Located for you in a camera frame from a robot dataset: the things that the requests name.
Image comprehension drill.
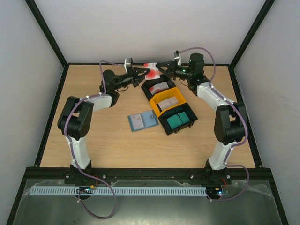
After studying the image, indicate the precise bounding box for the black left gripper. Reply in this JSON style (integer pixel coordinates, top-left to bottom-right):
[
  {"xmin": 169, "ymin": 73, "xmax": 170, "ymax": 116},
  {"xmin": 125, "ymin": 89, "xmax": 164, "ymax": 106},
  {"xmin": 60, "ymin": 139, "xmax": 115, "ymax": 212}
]
[{"xmin": 114, "ymin": 67, "xmax": 151, "ymax": 90}]

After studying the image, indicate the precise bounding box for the white slotted cable duct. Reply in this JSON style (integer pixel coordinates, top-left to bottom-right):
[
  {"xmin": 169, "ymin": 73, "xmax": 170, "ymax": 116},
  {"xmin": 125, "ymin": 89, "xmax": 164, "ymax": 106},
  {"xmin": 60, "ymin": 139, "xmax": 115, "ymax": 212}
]
[{"xmin": 28, "ymin": 186, "xmax": 207, "ymax": 196}]

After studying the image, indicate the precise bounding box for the teal card stack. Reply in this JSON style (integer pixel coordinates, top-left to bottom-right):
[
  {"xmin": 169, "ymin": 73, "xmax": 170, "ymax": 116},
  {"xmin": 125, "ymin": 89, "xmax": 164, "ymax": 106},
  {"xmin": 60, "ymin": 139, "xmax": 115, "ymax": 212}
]
[{"xmin": 167, "ymin": 112, "xmax": 190, "ymax": 129}]

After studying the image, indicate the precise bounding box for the white pink blossom card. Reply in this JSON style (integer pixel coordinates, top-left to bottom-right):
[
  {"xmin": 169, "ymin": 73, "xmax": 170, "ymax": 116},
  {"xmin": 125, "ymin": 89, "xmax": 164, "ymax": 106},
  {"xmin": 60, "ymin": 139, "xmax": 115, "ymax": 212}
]
[{"xmin": 131, "ymin": 114, "xmax": 144, "ymax": 130}]

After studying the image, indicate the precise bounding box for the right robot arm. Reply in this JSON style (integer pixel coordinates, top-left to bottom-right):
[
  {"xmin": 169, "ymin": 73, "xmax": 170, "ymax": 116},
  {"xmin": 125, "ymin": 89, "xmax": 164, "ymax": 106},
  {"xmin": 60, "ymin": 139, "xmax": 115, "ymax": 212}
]
[{"xmin": 156, "ymin": 51, "xmax": 248, "ymax": 184}]

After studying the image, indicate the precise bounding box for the black bin with red cards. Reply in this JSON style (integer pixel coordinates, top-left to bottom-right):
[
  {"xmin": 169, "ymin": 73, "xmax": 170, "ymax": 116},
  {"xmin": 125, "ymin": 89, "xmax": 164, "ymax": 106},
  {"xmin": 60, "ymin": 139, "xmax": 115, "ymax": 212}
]
[{"xmin": 142, "ymin": 75, "xmax": 176, "ymax": 101}]

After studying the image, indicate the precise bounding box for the teal card holder wallet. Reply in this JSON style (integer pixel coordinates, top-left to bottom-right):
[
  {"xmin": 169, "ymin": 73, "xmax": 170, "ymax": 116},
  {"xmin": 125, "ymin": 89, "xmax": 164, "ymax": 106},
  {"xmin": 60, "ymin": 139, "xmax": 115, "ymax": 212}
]
[{"xmin": 127, "ymin": 110, "xmax": 159, "ymax": 132}]

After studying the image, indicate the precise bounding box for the red white card stack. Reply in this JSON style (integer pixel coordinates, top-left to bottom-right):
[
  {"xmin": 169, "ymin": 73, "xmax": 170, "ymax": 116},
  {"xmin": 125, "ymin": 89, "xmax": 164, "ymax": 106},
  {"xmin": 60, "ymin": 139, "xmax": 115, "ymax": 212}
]
[{"xmin": 149, "ymin": 82, "xmax": 169, "ymax": 95}]

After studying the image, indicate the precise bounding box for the white pink card stack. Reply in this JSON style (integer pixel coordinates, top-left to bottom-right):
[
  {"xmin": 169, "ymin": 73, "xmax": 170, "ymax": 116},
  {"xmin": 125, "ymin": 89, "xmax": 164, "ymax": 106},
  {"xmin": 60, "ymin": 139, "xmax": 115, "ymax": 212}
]
[{"xmin": 158, "ymin": 96, "xmax": 179, "ymax": 111}]

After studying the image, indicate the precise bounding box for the red circle april card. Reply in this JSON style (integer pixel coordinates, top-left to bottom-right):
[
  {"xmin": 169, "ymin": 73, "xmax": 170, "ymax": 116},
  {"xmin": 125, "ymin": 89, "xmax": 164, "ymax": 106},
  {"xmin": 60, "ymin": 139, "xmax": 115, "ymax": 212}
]
[{"xmin": 143, "ymin": 62, "xmax": 160, "ymax": 80}]

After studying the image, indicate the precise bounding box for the black bin with teal cards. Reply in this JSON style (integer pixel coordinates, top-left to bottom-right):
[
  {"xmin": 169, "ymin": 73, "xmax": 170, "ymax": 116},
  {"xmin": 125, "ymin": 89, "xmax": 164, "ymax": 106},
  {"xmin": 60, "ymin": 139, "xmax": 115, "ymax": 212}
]
[{"xmin": 158, "ymin": 103, "xmax": 198, "ymax": 135}]

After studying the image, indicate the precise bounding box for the yellow plastic bin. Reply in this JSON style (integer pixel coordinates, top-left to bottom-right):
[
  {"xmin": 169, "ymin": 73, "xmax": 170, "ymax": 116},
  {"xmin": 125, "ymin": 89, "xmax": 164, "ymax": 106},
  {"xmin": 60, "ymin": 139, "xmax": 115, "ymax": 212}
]
[{"xmin": 149, "ymin": 87, "xmax": 187, "ymax": 117}]

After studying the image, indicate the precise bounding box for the black enclosure frame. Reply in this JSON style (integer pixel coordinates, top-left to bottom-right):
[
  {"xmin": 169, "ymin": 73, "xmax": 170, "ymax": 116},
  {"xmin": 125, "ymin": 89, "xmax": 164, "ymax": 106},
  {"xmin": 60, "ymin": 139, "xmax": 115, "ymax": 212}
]
[{"xmin": 7, "ymin": 0, "xmax": 288, "ymax": 225}]

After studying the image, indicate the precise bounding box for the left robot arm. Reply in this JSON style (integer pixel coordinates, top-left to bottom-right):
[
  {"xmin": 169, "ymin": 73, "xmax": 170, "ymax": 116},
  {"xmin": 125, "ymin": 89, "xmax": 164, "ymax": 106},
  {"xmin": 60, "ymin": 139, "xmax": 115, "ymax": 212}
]
[{"xmin": 58, "ymin": 66, "xmax": 150, "ymax": 181}]

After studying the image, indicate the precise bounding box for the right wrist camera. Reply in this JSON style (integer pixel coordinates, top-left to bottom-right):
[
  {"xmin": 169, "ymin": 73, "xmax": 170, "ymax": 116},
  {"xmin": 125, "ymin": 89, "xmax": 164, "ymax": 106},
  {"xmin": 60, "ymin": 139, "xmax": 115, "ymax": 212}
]
[{"xmin": 174, "ymin": 50, "xmax": 181, "ymax": 66}]

